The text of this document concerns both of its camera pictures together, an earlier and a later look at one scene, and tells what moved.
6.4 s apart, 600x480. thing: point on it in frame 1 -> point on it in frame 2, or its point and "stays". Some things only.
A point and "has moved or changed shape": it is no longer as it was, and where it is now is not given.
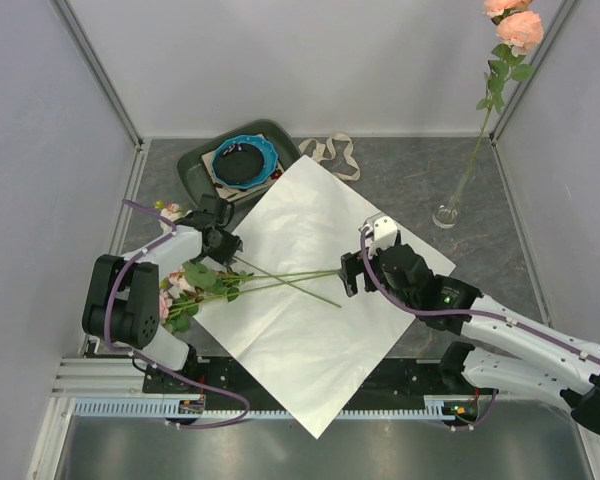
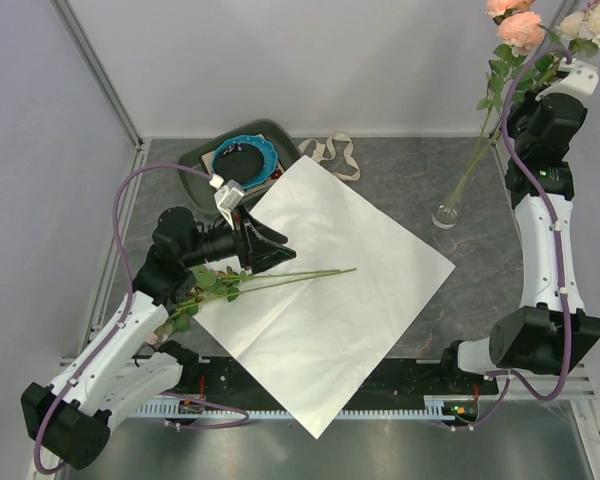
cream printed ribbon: x=326 y=152 stays
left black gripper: x=233 y=243 -> x=256 y=243
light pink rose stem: x=171 y=214 has moved or changed shape
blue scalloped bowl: x=245 y=162 stays
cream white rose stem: x=272 y=276 -> x=591 y=30
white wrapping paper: x=292 y=325 stays
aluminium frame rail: x=93 y=60 stays
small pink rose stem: x=180 y=309 -> x=211 y=282
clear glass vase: x=445 y=215 stays
